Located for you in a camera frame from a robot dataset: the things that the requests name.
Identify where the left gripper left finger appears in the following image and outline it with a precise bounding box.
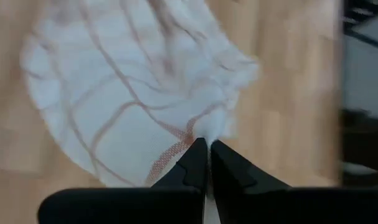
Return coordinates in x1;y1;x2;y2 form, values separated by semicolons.
37;138;207;224

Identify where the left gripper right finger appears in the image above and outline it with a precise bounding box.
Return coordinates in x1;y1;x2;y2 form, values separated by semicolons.
210;139;378;224

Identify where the white red-checked towel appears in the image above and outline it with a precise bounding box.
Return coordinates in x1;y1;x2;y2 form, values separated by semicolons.
19;0;260;224

